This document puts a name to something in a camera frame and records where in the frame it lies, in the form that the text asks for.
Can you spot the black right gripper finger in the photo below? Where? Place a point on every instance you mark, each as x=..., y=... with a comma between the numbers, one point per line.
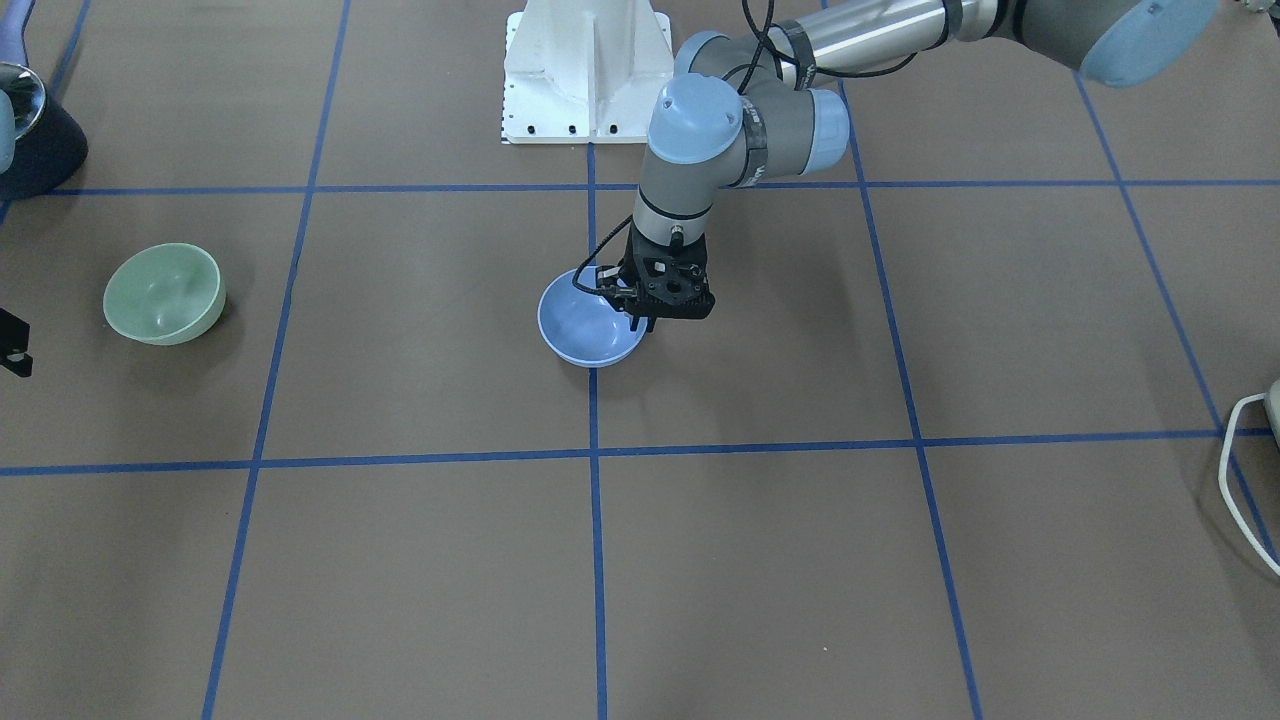
x=14, y=345

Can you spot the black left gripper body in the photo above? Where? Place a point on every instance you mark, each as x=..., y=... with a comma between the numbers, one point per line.
x=641, y=322

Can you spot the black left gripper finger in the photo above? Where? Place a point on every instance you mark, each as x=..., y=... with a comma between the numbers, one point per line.
x=617, y=284
x=642, y=323

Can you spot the blue bowl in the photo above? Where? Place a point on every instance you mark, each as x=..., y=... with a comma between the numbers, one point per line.
x=584, y=329

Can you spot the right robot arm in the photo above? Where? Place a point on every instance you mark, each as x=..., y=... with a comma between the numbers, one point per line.
x=8, y=133

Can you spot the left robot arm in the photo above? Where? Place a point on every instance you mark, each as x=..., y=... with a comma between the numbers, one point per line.
x=741, y=110

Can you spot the green bowl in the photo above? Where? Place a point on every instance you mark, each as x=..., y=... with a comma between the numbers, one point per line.
x=165, y=295

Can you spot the dark blue saucepan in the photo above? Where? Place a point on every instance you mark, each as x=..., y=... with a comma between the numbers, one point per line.
x=51, y=145

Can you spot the chrome and white toaster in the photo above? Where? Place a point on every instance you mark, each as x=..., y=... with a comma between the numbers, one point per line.
x=1271, y=404

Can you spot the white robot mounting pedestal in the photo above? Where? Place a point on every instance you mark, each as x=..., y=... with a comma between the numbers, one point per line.
x=584, y=71

